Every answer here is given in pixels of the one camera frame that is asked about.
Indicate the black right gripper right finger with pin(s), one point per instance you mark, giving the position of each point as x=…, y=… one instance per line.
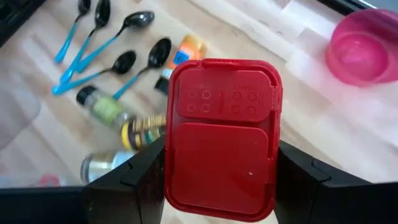
x=326, y=202

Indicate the clear plastic storage bin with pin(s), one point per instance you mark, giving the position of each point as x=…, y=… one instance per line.
x=21, y=179
x=15, y=109

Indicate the orange label spice bottle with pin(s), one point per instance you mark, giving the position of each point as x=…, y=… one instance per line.
x=186, y=53

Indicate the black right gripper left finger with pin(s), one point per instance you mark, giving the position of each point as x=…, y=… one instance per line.
x=124, y=199

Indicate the pink plastic bowl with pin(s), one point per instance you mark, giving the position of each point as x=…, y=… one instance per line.
x=363, y=53

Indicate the red ramen noodle packet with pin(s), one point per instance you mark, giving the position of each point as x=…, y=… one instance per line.
x=49, y=180

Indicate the dark jar yellow label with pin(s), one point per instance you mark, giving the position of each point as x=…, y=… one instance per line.
x=143, y=132

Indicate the green herb spice jar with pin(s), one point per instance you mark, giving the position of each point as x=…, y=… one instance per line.
x=105, y=107

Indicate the red paprika spice tin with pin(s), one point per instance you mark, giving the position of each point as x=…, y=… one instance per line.
x=220, y=155

